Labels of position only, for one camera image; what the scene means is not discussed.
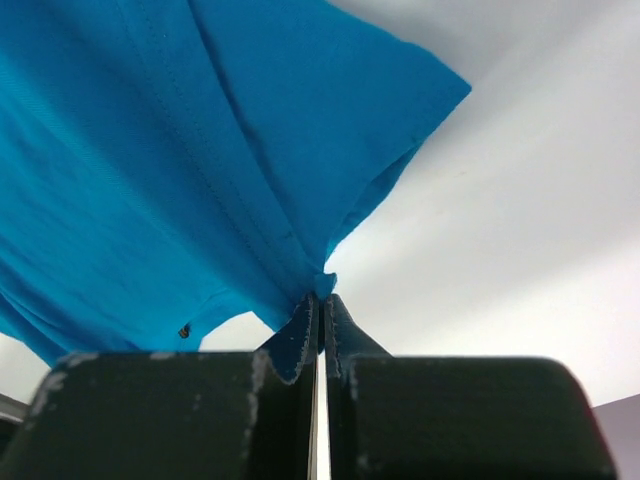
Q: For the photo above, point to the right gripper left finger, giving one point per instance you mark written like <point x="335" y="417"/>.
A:
<point x="170" y="415"/>

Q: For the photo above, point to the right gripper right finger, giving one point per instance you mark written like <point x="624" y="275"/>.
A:
<point x="415" y="417"/>

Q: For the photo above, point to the dark blue t shirt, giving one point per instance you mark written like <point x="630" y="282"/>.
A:
<point x="169" y="165"/>

